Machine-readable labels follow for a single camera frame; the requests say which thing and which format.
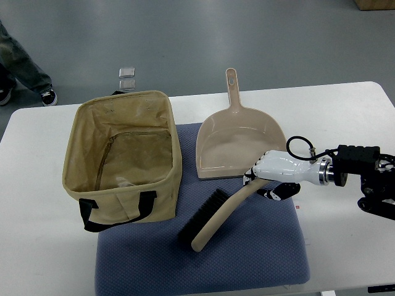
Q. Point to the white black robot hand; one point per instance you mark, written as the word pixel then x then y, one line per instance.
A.
pixel 289 171

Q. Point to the pink broom black bristles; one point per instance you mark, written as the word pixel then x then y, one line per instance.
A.
pixel 202 226

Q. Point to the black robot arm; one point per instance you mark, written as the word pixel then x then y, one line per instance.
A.
pixel 376 171

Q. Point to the yellow fabric bag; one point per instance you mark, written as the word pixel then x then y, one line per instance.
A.
pixel 123 162

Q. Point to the pink plastic dustpan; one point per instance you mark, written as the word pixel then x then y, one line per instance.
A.
pixel 231 140

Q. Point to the blue textured mat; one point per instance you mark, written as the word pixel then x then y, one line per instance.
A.
pixel 260 245

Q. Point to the black label at table edge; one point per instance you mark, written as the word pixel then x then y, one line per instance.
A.
pixel 381 289

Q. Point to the cardboard box corner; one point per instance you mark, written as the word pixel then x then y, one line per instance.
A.
pixel 375 4

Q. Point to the upper clear floor plate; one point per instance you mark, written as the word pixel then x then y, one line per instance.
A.
pixel 126 72

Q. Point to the person leg with shoe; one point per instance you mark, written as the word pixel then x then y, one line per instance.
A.
pixel 18 66

